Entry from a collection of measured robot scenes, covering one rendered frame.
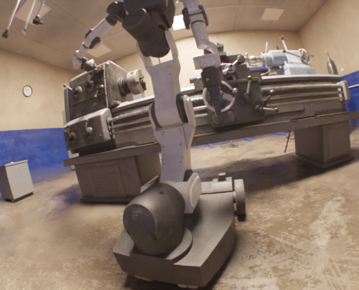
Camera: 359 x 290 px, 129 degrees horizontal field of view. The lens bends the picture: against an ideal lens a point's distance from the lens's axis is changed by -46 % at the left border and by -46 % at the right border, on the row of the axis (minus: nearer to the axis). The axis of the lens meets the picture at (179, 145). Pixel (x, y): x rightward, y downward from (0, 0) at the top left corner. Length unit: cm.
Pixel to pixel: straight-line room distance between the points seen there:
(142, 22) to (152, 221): 65
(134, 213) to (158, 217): 6
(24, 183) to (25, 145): 174
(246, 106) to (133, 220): 94
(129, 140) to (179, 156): 80
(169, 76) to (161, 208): 55
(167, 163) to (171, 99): 27
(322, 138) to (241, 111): 86
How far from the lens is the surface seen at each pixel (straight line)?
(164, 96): 71
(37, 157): 461
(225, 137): 106
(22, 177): 291
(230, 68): 105
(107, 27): 117
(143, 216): 41
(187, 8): 90
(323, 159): 164
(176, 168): 65
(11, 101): 459
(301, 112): 150
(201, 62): 73
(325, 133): 162
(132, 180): 136
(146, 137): 132
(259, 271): 64
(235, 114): 108
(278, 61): 172
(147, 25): 68
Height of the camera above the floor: 51
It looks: 4 degrees down
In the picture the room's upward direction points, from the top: 10 degrees counter-clockwise
